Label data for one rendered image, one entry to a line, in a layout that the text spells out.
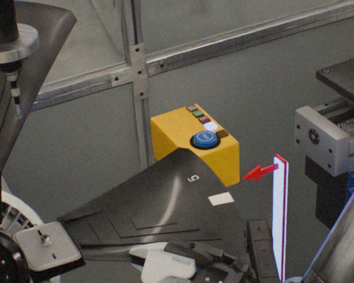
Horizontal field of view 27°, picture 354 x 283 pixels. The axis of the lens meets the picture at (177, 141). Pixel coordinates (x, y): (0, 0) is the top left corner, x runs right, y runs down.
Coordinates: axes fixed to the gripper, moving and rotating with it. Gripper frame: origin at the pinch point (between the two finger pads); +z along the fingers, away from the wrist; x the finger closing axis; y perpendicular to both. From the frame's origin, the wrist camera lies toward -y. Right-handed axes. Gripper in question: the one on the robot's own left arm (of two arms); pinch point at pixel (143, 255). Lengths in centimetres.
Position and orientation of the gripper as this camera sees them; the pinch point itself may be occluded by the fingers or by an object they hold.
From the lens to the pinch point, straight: 92.1
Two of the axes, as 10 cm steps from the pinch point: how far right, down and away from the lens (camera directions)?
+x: 1.0, 7.6, 6.4
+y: -4.2, 6.1, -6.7
